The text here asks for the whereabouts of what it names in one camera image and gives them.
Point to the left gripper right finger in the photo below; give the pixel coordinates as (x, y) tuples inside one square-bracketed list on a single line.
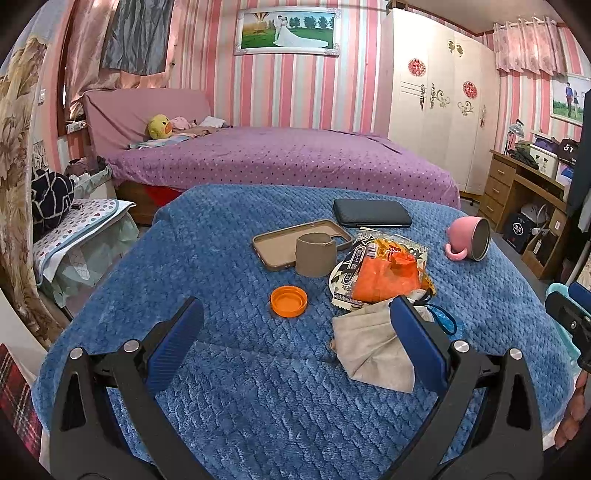
[(485, 423)]

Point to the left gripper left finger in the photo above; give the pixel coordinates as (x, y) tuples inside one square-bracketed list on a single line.
[(86, 441)]

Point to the orange yellow snack wrapper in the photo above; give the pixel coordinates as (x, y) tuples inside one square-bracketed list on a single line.
[(389, 269)]

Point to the orange plastic lid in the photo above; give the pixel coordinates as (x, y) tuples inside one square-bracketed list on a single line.
[(288, 301)]

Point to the black white snack bag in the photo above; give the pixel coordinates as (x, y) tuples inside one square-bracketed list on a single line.
[(343, 276)]

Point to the person's right hand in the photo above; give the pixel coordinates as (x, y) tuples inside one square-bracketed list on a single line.
[(574, 413)]

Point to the black box under desk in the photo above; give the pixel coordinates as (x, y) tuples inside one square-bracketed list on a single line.
[(517, 231)]

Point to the wooden desk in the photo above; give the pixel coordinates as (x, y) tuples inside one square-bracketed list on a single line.
[(512, 185)]

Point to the pink metal mug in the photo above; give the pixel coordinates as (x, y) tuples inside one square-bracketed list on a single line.
[(468, 238)]

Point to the black hanging coat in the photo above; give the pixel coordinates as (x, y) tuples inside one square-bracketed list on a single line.
[(580, 183)]

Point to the white storage box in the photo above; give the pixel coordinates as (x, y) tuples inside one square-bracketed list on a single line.
[(547, 162)]

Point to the blue quilted blanket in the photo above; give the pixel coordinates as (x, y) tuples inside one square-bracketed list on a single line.
[(262, 397)]

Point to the desk lamp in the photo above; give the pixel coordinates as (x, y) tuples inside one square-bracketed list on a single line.
[(515, 134)]

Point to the dotted cushion pad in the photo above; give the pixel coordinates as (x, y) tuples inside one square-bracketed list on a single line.
[(86, 218)]

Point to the small framed photo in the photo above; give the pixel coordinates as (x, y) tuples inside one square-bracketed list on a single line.
[(568, 97)]

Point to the black patterned bag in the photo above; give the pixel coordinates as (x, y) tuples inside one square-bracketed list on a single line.
[(52, 197)]

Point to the black phone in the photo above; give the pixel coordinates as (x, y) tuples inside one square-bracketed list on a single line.
[(371, 213)]

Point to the white wardrobe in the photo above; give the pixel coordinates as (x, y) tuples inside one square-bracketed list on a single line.
[(438, 96)]

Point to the pink window curtain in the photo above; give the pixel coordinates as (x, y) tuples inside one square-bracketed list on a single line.
[(529, 45)]

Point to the purple dotted bed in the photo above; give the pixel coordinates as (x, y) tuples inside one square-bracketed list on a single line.
[(289, 156)]

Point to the yellow duck plush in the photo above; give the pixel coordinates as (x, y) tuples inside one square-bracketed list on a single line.
[(159, 127)]

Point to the pink headboard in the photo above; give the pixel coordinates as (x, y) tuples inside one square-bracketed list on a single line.
[(119, 117)]

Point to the floral curtain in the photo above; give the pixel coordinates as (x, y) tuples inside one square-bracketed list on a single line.
[(18, 89)]

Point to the grey dark curtain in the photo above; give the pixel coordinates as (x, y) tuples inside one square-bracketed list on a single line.
[(137, 39)]

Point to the framed wedding photo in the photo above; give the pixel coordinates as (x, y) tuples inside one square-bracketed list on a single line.
[(288, 30)]

